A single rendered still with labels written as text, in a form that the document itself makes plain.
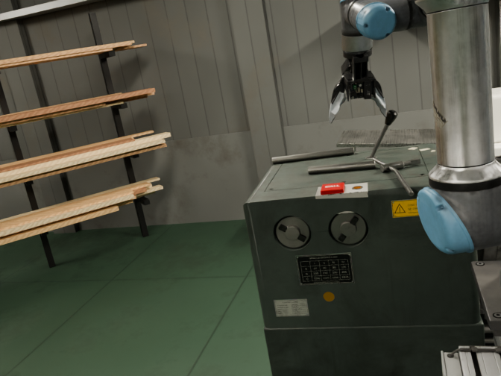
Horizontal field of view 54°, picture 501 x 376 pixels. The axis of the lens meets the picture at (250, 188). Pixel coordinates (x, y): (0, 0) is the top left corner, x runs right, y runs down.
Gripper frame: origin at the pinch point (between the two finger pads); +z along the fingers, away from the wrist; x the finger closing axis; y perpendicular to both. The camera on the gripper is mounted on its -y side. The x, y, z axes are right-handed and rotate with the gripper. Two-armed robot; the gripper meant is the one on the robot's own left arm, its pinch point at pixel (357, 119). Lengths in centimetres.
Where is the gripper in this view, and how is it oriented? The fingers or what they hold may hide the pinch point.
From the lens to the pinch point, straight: 140.5
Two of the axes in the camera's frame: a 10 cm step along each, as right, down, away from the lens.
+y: -0.1, 5.2, -8.5
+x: 9.9, -1.1, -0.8
